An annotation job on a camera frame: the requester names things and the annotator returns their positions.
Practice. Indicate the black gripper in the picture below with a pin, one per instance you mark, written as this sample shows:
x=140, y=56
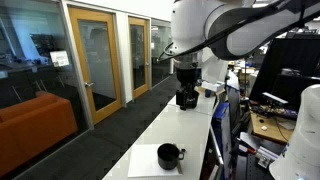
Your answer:
x=186, y=95

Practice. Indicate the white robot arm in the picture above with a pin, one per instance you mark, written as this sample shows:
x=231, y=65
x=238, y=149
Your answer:
x=233, y=31

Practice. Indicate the blue box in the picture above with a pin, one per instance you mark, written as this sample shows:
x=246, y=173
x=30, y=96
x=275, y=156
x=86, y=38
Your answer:
x=221, y=126

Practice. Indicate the black mug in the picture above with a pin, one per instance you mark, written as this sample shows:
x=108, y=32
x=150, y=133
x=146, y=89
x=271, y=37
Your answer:
x=168, y=156

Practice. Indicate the black orange clamp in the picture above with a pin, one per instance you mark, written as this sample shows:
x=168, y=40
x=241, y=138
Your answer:
x=247, y=146

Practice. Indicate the white paper sheet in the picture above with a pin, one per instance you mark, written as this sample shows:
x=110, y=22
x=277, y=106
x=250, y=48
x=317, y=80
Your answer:
x=143, y=162

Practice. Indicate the far wooden glass door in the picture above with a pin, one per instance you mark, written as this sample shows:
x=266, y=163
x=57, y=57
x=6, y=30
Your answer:
x=139, y=55

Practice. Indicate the wooden glass door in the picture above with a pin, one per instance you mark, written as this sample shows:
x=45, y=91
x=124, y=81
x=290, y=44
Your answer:
x=96, y=47
x=139, y=55

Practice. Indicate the wooden board with electronics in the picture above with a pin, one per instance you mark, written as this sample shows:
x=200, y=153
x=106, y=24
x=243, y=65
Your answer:
x=275, y=129

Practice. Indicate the near wooden glass door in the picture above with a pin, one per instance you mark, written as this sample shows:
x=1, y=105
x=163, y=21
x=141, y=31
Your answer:
x=96, y=47

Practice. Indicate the black computer monitor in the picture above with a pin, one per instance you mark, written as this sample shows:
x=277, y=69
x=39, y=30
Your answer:
x=284, y=70

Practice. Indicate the white paper sign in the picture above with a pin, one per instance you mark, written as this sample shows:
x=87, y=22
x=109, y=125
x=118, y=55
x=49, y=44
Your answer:
x=59, y=58

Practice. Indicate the orange sofa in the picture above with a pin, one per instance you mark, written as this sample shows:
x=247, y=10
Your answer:
x=31, y=127

